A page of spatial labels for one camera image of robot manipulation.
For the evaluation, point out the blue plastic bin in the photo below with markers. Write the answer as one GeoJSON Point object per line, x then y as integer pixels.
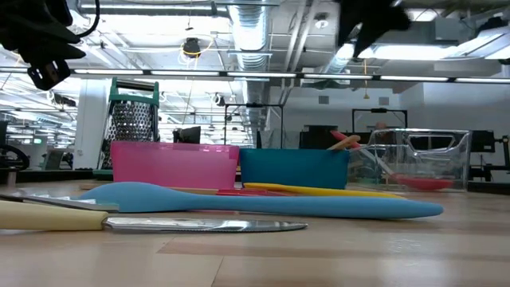
{"type": "Point", "coordinates": [295, 167]}

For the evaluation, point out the silver ribbed ventilation duct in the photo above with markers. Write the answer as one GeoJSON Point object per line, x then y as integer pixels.
{"type": "Point", "coordinates": [251, 32]}
{"type": "Point", "coordinates": [338, 64]}

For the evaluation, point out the teal metal box grater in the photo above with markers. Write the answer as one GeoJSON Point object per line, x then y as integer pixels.
{"type": "Point", "coordinates": [131, 119]}

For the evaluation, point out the black frame stand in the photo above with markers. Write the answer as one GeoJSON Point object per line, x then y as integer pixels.
{"type": "Point", "coordinates": [255, 105]}
{"type": "Point", "coordinates": [378, 110]}

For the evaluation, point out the pink translucent plastic bin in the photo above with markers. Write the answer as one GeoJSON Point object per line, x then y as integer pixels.
{"type": "Point", "coordinates": [175, 165]}

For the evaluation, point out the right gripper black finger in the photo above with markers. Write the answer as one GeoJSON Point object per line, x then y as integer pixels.
{"type": "Point", "coordinates": [366, 38]}
{"type": "Point", "coordinates": [346, 34]}

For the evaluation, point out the black crossbar with light strips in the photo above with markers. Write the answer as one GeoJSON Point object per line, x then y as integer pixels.
{"type": "Point", "coordinates": [146, 73]}

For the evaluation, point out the clear plastic bin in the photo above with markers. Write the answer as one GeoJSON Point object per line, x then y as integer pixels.
{"type": "Point", "coordinates": [458, 159]}

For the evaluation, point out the light blue silicone spoon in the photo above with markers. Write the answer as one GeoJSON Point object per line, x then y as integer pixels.
{"type": "Point", "coordinates": [279, 205]}

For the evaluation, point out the yellow silicone spatula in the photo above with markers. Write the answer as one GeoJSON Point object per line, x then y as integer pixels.
{"type": "Point", "coordinates": [318, 190]}

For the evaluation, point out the black monitor on arm mount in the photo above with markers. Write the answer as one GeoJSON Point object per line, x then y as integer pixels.
{"type": "Point", "coordinates": [482, 141]}

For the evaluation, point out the dark tilted monitor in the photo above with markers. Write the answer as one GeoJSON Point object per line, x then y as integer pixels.
{"type": "Point", "coordinates": [189, 134]}

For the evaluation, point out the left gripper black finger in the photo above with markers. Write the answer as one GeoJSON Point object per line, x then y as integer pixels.
{"type": "Point", "coordinates": [52, 35]}
{"type": "Point", "coordinates": [52, 52]}

